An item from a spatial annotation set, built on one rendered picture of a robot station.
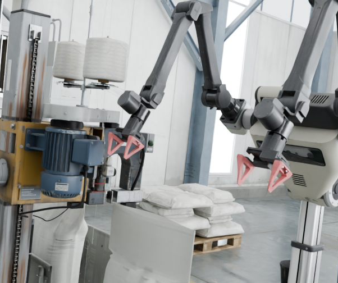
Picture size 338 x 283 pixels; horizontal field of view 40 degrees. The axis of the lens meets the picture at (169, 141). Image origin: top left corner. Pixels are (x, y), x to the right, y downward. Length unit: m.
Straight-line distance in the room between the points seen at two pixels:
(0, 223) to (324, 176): 1.25
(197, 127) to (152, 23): 1.91
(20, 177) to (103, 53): 0.56
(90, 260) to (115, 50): 1.41
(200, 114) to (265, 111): 6.78
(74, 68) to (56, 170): 0.49
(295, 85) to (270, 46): 8.33
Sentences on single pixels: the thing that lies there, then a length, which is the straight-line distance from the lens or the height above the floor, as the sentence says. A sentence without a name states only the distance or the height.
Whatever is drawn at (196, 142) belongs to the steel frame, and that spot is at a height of 1.02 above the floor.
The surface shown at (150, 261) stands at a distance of 1.85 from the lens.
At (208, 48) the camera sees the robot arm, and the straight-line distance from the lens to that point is 1.91.
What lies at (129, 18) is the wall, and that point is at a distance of 7.17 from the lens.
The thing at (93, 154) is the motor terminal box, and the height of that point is 1.26.
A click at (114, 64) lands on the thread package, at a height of 1.59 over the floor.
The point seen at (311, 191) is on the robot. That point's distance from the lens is 1.99.
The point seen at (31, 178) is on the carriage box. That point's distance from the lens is 1.88.
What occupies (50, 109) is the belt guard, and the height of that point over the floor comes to 1.40.
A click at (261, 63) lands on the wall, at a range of 9.43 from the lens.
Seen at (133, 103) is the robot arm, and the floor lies 1.45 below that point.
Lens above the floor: 1.42
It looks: 3 degrees down
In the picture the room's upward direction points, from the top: 6 degrees clockwise
